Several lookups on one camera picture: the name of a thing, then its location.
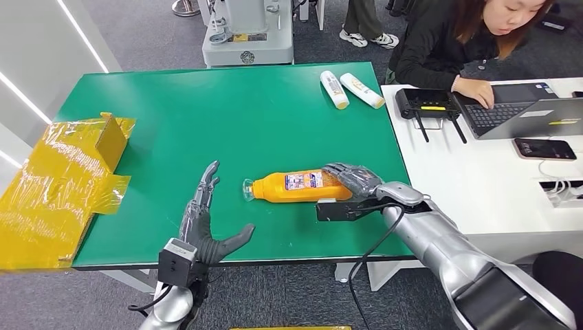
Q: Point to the person's hand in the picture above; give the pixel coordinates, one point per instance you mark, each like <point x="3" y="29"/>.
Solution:
<point x="478" y="91"/>

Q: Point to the black router with antennas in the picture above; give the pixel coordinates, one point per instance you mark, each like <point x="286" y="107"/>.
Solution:
<point x="422" y="100"/>

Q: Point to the white bottle with barcode label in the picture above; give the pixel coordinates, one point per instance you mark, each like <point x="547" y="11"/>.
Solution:
<point x="334" y="89"/>

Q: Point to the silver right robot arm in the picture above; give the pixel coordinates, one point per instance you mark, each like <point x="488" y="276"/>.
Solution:
<point x="437" y="241"/>

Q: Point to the metal stanchion base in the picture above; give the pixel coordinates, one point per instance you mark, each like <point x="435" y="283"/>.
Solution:
<point x="186" y="7"/>

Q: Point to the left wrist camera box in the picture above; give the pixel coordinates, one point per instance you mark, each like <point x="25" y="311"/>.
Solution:
<point x="175" y="264"/>

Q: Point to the seated person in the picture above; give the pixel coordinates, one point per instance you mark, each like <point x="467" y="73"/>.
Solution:
<point x="432" y="45"/>

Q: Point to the white machine base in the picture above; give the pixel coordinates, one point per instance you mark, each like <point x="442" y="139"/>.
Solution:
<point x="255" y="50"/>

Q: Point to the black smartphone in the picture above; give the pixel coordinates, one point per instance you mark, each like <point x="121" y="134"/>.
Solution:
<point x="545" y="149"/>

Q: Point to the white table leg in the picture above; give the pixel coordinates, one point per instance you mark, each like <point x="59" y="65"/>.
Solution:
<point x="132" y="278"/>
<point x="382" y="273"/>

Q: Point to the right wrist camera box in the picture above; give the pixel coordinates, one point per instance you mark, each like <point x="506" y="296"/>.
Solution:
<point x="337" y="212"/>

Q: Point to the person in black trousers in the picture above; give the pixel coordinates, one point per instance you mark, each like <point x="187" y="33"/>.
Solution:
<point x="564" y="282"/>

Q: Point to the white bottle with orange print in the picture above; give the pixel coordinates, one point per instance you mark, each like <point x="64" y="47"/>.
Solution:
<point x="361" y="89"/>

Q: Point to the grey laptop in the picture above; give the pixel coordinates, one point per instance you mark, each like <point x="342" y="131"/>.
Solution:
<point x="514" y="118"/>

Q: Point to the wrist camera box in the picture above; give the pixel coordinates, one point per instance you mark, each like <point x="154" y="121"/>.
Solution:
<point x="337" y="212"/>
<point x="175" y="264"/>

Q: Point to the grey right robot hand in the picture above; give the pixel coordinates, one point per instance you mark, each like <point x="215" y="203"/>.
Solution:
<point x="357" y="180"/>

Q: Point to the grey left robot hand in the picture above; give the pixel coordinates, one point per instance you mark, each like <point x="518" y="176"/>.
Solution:
<point x="200" y="232"/>

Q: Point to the white furniture panel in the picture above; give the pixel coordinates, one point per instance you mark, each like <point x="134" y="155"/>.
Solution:
<point x="321" y="13"/>

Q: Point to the large orange bottle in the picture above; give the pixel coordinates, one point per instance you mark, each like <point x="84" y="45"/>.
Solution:
<point x="282" y="189"/>

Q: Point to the yellow taped cardboard box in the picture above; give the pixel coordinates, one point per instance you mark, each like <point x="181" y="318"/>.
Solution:
<point x="54" y="182"/>

